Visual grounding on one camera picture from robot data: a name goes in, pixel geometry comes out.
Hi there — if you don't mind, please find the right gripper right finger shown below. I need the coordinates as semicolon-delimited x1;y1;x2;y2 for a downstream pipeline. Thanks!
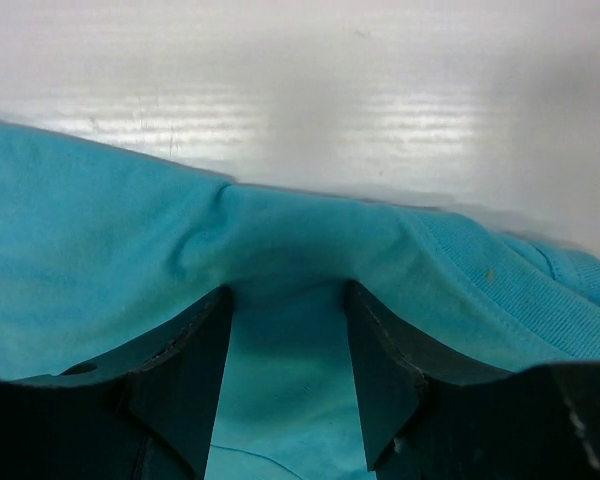
343;279;514;474

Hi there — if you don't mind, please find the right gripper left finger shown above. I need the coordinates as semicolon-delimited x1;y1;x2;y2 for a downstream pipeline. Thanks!
9;287;233;479

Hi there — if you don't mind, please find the turquoise t shirt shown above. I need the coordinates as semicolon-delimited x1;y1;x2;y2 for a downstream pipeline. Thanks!
0;121;600;479

